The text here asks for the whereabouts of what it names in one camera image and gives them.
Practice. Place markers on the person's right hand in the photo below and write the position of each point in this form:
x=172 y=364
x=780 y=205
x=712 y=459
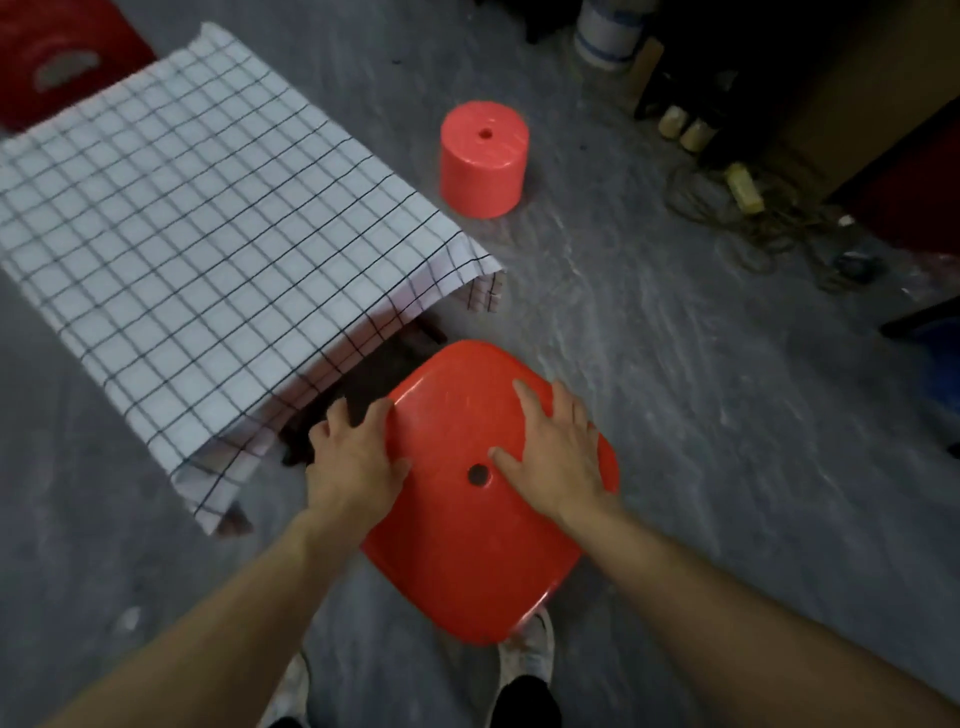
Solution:
x=559 y=465

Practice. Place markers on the person's left hand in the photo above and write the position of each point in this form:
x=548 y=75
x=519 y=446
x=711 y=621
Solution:
x=352 y=472

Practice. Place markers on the red plastic stool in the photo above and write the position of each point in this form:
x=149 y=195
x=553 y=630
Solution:
x=484 y=172
x=45 y=37
x=465 y=555

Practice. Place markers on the person's left forearm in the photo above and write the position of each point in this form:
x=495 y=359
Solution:
x=210 y=637

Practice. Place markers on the person's right forearm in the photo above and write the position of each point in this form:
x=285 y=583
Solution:
x=750 y=630

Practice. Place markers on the person's right white shoe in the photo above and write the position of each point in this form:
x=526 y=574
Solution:
x=529 y=649

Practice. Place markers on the person's white shoe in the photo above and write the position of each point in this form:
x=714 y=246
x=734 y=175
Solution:
x=289 y=694
x=529 y=649

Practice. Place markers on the person's left white shoe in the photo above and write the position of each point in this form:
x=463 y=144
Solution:
x=289 y=694

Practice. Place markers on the person's black trousers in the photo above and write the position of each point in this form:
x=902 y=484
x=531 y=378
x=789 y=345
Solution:
x=525 y=705

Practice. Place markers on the white paper scrap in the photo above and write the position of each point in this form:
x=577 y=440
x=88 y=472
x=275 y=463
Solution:
x=127 y=619

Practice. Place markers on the yellow slippers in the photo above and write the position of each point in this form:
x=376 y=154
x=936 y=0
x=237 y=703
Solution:
x=745 y=187

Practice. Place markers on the cream shoe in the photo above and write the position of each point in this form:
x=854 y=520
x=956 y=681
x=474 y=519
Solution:
x=697 y=136
x=673 y=122

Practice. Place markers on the small brown box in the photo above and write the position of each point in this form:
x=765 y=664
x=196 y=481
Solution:
x=645 y=75

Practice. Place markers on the white plastic bucket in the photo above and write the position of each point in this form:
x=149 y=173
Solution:
x=607 y=34

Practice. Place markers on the black low cabinet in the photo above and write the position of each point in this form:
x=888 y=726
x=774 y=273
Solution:
x=735 y=60

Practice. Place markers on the large red upright panel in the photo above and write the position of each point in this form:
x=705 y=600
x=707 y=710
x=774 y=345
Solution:
x=915 y=187

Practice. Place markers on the tall cardboard box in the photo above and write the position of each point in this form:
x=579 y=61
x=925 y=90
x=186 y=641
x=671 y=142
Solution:
x=870 y=82

